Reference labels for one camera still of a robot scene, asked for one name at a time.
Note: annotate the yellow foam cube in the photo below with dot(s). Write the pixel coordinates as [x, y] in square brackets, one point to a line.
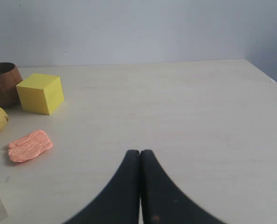
[40, 93]

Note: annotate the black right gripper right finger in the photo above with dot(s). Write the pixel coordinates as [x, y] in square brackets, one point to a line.
[162, 201]

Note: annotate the brown wooden cup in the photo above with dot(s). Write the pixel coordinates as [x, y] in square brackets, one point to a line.
[9, 78]

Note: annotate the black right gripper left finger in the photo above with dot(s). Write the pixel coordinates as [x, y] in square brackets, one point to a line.
[118, 202]

